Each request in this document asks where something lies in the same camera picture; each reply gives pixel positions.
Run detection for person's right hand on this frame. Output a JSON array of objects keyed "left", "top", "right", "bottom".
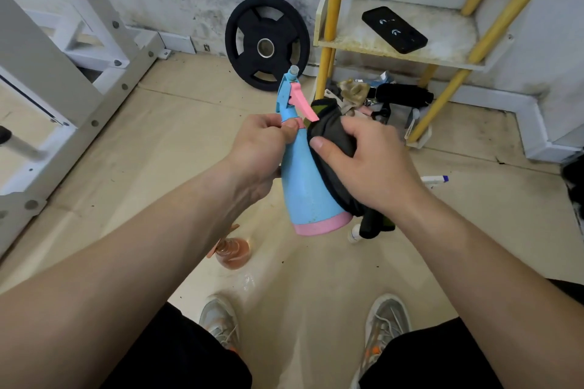
[{"left": 309, "top": 115, "right": 429, "bottom": 221}]

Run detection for person's left hand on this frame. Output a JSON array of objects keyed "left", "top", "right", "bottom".
[{"left": 223, "top": 112, "right": 300, "bottom": 207}]

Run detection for green microfibre cloth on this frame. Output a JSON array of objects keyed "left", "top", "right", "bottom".
[{"left": 302, "top": 99, "right": 397, "bottom": 240}]

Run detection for blue spray bottle pink trigger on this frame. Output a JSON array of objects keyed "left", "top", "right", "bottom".
[{"left": 276, "top": 65, "right": 353, "bottom": 238}]

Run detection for orange spray bottle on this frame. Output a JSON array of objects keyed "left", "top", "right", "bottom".
[{"left": 206, "top": 223, "right": 252, "bottom": 271}]

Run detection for black phone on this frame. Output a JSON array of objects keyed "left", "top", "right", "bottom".
[{"left": 361, "top": 6, "right": 429, "bottom": 55}]

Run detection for white shelf yellow poles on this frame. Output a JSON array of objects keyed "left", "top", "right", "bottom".
[{"left": 313, "top": 0, "right": 575, "bottom": 150}]

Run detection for person's left forearm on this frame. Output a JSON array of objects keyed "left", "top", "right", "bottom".
[{"left": 0, "top": 160, "right": 256, "bottom": 389}]

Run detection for person's right forearm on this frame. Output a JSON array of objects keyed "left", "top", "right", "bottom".
[{"left": 392, "top": 194, "right": 584, "bottom": 389}]

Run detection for person's right grey shoe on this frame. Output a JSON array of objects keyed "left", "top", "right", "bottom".
[{"left": 350, "top": 294, "right": 412, "bottom": 389}]

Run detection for person's grey shoe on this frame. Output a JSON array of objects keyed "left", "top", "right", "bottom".
[
  {"left": 350, "top": 294, "right": 412, "bottom": 389},
  {"left": 199, "top": 295, "right": 242, "bottom": 356}
]

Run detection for person's left grey shoe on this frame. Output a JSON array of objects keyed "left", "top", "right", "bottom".
[{"left": 199, "top": 295, "right": 242, "bottom": 356}]

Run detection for white plastic strip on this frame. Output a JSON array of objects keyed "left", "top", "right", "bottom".
[{"left": 403, "top": 108, "right": 420, "bottom": 141}]

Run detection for tan fuzzy glove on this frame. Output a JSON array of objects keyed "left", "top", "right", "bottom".
[{"left": 337, "top": 78, "right": 371, "bottom": 114}]

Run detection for blue white packet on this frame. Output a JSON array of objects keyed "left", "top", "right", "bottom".
[{"left": 367, "top": 72, "right": 394, "bottom": 89}]

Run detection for black weight plate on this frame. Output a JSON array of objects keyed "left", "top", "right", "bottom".
[{"left": 224, "top": 0, "right": 311, "bottom": 92}]

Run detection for black shorts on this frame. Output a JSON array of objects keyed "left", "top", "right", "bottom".
[{"left": 100, "top": 279, "right": 584, "bottom": 389}]

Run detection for black ring grip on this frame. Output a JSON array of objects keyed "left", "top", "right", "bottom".
[{"left": 372, "top": 103, "right": 392, "bottom": 126}]

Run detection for white metal rack frame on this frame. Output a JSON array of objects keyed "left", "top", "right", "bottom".
[{"left": 0, "top": 0, "right": 172, "bottom": 257}]

